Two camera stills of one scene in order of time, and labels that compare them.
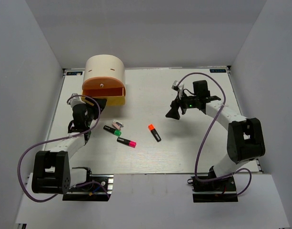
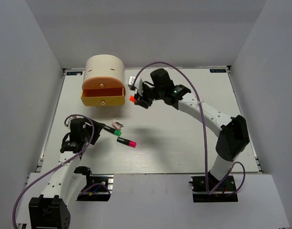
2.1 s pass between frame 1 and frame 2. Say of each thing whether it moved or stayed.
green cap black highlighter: stayed
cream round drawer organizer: stayed
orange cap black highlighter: moved
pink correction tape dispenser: stayed
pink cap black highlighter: stayed
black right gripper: moved
